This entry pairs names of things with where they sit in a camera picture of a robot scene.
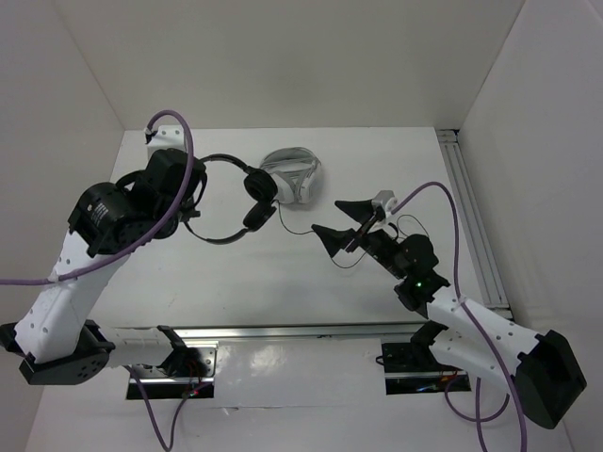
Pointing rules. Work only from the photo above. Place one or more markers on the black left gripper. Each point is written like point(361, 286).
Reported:
point(188, 207)

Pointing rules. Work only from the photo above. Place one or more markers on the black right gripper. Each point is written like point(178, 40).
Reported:
point(334, 239)

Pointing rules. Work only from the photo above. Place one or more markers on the black wired headphones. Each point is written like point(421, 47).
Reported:
point(263, 189)

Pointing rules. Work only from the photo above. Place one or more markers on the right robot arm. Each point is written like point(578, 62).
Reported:
point(460, 332)

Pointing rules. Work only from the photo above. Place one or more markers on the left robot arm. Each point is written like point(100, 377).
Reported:
point(57, 341)

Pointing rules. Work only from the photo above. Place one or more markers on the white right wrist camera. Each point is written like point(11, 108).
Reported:
point(383, 204)

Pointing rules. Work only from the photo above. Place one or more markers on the aluminium front rail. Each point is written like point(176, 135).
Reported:
point(311, 331)

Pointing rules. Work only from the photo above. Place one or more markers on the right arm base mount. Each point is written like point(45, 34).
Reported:
point(407, 371)

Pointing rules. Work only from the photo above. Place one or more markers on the aluminium side rail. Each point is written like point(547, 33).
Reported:
point(492, 291)

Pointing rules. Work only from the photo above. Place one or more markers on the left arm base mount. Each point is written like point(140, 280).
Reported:
point(195, 376)

